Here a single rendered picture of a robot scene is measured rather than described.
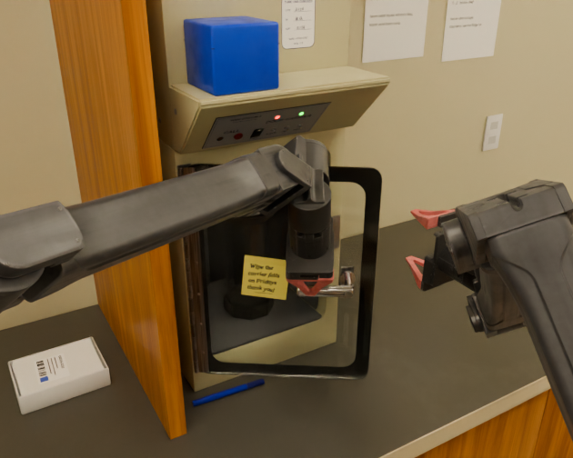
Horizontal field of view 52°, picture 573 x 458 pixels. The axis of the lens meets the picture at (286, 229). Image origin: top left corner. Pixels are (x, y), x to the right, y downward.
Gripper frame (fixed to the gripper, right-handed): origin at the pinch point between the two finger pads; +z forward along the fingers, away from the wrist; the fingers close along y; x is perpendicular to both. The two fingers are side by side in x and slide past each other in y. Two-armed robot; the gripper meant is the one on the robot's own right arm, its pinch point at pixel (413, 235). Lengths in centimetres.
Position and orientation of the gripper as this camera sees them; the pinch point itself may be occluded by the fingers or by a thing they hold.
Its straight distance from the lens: 109.7
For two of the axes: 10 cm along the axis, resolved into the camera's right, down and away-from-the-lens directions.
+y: 0.0, -8.9, -4.5
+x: -8.6, 2.3, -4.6
